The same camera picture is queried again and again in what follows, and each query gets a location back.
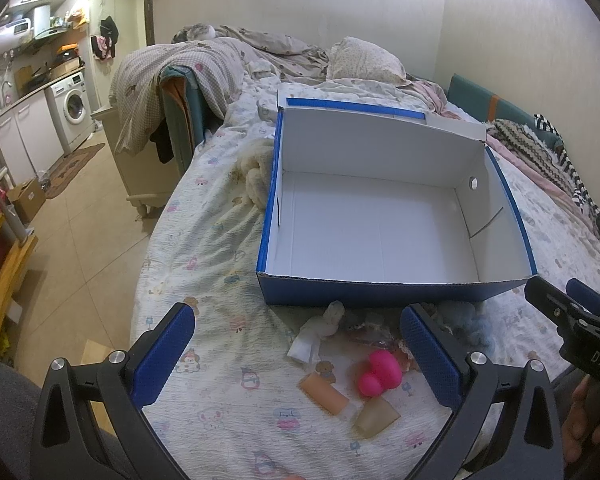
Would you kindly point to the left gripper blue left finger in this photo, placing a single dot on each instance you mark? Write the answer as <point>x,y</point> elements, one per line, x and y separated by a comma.
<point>155,354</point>

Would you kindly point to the beige wedge sponge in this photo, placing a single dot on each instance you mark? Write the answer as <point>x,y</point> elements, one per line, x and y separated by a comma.
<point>376,415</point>

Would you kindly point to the blue white cardboard box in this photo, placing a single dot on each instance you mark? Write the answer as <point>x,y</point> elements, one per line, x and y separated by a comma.
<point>377,206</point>

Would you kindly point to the green orange headboard cushion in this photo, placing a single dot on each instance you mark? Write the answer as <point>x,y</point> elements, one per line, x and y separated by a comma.
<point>486,106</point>

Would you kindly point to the right hand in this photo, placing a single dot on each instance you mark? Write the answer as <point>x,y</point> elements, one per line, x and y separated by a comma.
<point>575,427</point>

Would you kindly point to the black white striped cloth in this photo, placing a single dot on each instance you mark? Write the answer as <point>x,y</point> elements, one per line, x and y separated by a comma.
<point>579,193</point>

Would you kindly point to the white kitchen cabinet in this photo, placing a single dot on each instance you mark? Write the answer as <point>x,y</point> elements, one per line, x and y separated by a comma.
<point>29,142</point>

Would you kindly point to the small cardboard box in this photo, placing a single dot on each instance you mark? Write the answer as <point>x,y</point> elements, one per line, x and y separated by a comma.
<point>27,198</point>

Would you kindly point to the yellow wooden chair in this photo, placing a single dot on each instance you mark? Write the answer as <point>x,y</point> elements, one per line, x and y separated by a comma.
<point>12,269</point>

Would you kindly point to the pink heart sponge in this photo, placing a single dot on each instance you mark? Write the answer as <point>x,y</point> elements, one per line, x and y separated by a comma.
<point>383,373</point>

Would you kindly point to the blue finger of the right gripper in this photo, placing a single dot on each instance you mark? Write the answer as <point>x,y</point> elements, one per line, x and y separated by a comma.
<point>548,299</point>
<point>583,295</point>

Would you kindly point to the white washing machine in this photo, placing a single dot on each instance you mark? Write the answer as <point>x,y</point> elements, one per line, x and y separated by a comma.
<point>70,110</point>

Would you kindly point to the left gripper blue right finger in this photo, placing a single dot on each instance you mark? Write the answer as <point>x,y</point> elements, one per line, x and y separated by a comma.
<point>442,374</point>

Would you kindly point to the clear plastic bag with items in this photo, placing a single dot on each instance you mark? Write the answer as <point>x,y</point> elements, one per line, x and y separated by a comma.
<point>370,328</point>

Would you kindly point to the light blue fluffy scrunchie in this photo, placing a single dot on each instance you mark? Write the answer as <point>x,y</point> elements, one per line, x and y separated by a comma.
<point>462,320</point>

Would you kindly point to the cream fluffy plush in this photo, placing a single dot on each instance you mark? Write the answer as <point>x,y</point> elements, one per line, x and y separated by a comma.
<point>254,166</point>

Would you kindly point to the orange makeup sponge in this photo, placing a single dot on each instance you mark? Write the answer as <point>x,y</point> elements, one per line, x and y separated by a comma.
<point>324,394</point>

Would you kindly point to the floral pillow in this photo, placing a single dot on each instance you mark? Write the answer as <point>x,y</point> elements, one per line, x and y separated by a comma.
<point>353,58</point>

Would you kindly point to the white water heater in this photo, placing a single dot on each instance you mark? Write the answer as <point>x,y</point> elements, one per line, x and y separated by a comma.
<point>15,33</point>

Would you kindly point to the striped knitted blanket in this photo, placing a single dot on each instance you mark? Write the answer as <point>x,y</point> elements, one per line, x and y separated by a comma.
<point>525,144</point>

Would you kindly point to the white small cloth toy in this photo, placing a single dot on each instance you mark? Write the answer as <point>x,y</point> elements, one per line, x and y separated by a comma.
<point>305,348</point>

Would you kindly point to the brown door mat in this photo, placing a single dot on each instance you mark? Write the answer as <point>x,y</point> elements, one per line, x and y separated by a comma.
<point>68,168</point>

